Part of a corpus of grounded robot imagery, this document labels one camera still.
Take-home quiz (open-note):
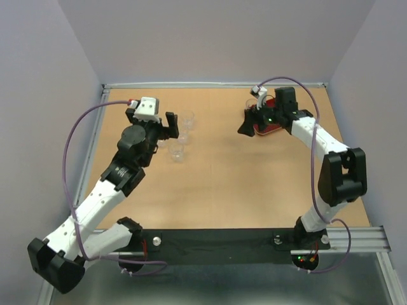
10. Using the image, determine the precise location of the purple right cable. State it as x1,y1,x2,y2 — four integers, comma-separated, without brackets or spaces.
259,76,352,275

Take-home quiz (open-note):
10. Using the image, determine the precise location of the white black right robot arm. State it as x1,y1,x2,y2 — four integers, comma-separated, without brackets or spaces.
238,86,368,248

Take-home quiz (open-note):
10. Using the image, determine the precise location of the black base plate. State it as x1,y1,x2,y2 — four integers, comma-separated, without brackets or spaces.
112,228,330,271

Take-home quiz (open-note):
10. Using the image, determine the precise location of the clear faceted glass one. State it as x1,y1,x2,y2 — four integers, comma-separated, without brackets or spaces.
181,110,195,130

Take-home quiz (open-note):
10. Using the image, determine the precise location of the red tray gold emblem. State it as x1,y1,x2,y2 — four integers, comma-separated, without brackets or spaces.
253,95,282,136

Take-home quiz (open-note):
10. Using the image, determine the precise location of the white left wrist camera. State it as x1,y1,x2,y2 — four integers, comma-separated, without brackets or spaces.
130,97,160,123

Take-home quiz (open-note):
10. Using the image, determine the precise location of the aluminium rail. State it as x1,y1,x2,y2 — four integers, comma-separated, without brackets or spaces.
102,80,328,89
62,89,110,222
52,225,391,255

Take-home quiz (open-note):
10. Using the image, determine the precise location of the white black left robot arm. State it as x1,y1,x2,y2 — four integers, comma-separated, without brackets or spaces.
27,108,179,294

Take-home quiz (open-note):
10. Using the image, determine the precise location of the aluminium left rail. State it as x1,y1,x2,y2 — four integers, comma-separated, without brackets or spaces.
62,89,110,222

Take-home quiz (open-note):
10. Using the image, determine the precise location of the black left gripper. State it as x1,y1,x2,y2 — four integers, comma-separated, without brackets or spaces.
127,109,179,167

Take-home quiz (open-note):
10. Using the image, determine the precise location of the clear faceted glass two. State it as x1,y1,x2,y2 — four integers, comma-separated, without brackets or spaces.
177,131,191,146

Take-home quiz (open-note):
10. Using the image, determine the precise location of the clear faceted glass six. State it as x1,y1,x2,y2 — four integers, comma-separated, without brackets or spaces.
157,140,169,147

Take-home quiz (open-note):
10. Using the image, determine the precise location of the clear faceted glass three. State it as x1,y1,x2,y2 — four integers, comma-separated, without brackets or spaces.
169,142,184,163

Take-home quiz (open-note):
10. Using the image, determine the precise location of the metal front panel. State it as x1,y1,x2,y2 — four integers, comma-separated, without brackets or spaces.
39,253,406,304

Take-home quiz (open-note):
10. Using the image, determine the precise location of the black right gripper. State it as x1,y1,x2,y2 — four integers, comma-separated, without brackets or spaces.
237,98,284,137

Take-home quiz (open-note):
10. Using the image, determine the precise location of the clear faceted glass four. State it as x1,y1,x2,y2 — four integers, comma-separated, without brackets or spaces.
245,98,257,112

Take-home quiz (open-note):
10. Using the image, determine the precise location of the aluminium back rail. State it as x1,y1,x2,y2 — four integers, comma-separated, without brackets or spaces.
102,80,328,89

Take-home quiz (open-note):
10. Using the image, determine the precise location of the aluminium front rail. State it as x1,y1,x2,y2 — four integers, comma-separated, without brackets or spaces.
52,225,391,255

